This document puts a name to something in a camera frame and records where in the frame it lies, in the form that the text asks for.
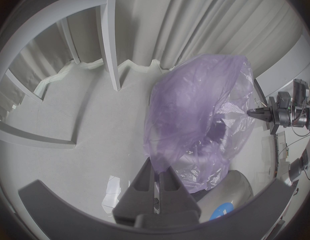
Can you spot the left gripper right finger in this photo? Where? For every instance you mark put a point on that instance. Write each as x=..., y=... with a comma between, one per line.
x=172, y=191

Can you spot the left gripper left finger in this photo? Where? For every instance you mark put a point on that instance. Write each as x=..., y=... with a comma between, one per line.
x=142, y=184

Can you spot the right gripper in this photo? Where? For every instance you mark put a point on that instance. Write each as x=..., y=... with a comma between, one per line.
x=274, y=119

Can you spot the purple plastic bag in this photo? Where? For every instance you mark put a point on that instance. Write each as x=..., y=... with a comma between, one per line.
x=195, y=109

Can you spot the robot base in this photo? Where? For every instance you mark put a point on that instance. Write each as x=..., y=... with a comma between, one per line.
x=232, y=189

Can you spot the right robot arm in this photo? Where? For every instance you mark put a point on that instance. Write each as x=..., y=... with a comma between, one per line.
x=300, y=91

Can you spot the grey padded white chair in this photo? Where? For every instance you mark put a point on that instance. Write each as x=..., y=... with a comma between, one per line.
x=112, y=46

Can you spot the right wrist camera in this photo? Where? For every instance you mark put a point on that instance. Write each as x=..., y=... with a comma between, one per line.
x=284, y=99

